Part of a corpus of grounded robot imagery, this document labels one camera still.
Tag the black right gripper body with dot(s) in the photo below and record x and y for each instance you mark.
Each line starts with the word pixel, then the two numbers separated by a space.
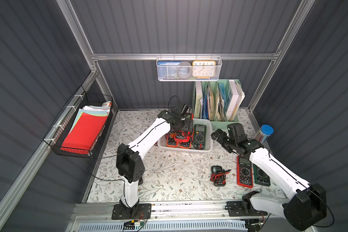
pixel 220 136

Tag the red ANENG multimeter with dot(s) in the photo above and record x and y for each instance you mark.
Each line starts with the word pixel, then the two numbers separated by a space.
pixel 183 136

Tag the small black multimeter right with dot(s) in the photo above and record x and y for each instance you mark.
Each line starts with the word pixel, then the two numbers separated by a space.
pixel 218 175

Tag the dark green multimeter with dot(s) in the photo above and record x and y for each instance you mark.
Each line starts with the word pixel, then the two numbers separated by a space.
pixel 199 137
pixel 260 177

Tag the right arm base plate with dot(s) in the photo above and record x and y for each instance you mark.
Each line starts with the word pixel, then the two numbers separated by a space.
pixel 242 209

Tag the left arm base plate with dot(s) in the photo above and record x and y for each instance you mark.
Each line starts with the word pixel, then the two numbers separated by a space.
pixel 139 211

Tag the red multimeter far right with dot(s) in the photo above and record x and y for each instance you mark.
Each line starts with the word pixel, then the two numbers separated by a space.
pixel 244 172

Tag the grey tape roll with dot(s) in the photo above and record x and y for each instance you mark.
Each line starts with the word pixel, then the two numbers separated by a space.
pixel 184 70

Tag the green file organizer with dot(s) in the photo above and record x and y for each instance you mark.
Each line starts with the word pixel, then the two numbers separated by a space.
pixel 217 101

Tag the orange multimeter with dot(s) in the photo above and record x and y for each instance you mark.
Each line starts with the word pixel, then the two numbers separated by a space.
pixel 185 145
pixel 171 142

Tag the blue lid pencil tube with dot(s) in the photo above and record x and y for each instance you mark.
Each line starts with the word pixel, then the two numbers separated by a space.
pixel 263 133

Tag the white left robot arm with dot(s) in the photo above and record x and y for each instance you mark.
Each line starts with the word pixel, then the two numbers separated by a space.
pixel 130 157

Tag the white plastic basket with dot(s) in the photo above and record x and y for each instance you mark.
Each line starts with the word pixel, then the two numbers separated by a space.
pixel 209 144

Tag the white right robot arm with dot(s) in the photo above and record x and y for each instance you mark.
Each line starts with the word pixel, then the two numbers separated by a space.
pixel 304 204

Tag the black wire wall basket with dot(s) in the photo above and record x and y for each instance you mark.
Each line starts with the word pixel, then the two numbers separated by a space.
pixel 86 100

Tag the blue box in basket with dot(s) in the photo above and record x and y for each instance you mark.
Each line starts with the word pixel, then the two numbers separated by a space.
pixel 167 70

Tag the red paper folder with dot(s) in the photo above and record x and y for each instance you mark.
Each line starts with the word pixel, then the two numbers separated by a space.
pixel 84 131

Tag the orange alarm clock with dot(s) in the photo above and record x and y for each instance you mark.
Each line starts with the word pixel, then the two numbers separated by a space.
pixel 204 69

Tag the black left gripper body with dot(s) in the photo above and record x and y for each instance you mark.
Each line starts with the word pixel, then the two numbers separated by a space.
pixel 182 126

